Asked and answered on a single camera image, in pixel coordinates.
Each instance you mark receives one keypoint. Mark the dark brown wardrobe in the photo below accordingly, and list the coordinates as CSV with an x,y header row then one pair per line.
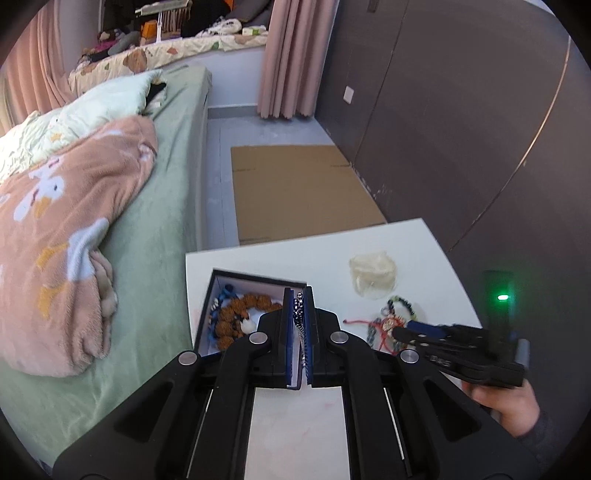
x,y
438,115

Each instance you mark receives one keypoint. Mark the pile of plush toys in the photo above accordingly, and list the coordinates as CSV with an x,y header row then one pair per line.
x,y
113,44

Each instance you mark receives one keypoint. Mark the white wall outlet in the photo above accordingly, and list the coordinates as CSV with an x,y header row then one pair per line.
x,y
348,94

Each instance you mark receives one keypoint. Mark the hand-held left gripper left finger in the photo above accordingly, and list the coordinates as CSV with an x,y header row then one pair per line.
x,y
291,341

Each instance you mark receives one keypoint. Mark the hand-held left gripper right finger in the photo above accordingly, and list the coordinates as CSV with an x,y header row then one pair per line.
x,y
310,341

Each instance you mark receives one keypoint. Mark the black and white cloth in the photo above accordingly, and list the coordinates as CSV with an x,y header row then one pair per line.
x,y
217,26

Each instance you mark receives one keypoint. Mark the person's right forearm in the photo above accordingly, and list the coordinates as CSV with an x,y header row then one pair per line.
x,y
542,436

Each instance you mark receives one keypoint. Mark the orange box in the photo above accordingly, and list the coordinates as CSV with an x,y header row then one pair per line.
x,y
148,31

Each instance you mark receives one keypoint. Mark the peach printed blanket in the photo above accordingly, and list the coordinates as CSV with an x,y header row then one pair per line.
x,y
60,230

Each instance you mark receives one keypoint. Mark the flat cardboard sheet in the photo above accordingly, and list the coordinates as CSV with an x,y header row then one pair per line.
x,y
300,194

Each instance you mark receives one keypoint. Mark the metal rack on stand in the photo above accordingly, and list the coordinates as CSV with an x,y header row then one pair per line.
x,y
164,6

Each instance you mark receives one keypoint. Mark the tissue box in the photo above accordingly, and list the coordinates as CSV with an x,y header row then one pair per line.
x,y
255,31

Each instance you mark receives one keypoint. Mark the white pendant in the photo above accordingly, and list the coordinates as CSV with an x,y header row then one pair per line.
x,y
246,326

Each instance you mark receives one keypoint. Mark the black jewelry box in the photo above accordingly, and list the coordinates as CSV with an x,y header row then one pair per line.
x,y
205,314

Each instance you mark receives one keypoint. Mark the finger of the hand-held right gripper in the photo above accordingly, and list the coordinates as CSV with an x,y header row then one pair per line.
x,y
422,329
413,340

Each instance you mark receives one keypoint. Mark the grey pillow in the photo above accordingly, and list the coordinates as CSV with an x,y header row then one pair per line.
x,y
251,10

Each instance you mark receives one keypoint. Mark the pink curtain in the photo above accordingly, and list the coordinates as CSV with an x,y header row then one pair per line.
x,y
41,69
295,55

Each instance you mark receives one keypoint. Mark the pale green pillow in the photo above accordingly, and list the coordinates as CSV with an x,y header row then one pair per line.
x,y
101,101

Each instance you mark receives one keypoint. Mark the clear plastic bag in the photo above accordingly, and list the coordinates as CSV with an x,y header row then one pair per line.
x,y
374,274

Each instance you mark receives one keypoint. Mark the person's right hand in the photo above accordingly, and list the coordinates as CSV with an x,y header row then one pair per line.
x,y
505,408

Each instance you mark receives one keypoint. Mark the bed with green sheet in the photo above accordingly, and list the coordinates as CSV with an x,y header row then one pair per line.
x,y
157,221

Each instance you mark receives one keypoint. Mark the leaf patterned window seat cushion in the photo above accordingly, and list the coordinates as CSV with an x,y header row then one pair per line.
x,y
184,46

